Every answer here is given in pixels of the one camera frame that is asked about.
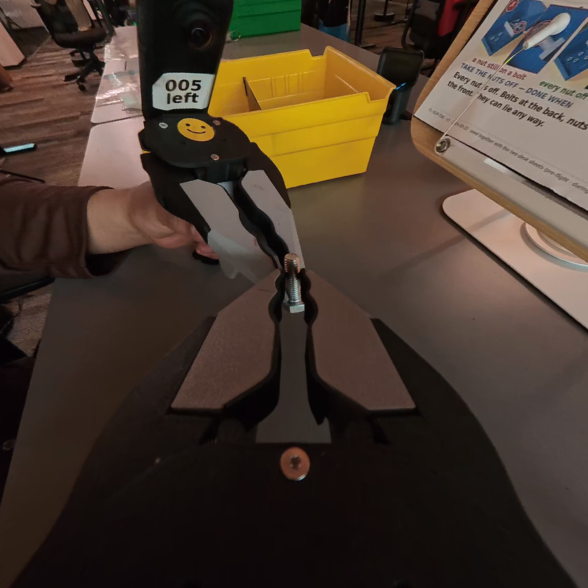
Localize person's left forearm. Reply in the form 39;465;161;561
0;174;115;279

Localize clear plastic sheets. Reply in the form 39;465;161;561
91;30;141;124

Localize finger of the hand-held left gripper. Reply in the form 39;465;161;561
180;179;278;285
235;169;305;271

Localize black office chair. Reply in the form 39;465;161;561
38;0;109;92
402;0;466;63

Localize person's left hand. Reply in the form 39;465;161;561
86;181;221;260

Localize black device with blue light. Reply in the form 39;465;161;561
377;47;424;126

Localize thin elastic cord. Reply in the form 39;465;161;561
443;46;527;147

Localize yellow plastic bin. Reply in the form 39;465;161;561
202;46;397;189

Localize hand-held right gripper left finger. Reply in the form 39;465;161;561
170;270;283;429

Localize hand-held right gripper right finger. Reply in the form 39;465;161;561
303;268;417;427

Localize white tablet stand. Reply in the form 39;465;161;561
442;188;588;326

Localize silver hex bolt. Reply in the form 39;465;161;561
281;254;307;314

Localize wooden instruction board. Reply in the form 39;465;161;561
410;0;588;330

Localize printed instruction sheet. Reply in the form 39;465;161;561
415;0;588;210

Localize green plastic bin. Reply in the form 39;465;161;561
228;0;304;39

